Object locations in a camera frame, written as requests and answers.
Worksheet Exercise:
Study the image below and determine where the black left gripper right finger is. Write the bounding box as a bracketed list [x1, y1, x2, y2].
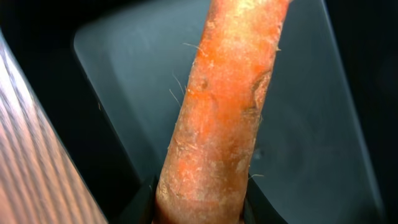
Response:
[244, 178, 287, 224]

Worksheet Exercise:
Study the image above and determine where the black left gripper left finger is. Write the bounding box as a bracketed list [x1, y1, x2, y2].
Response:
[118, 176, 157, 224]

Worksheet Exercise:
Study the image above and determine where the orange carrot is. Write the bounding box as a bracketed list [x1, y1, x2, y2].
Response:
[153, 0, 290, 223]

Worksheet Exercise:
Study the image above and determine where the black waste tray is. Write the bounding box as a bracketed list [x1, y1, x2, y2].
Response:
[1, 1, 397, 223]

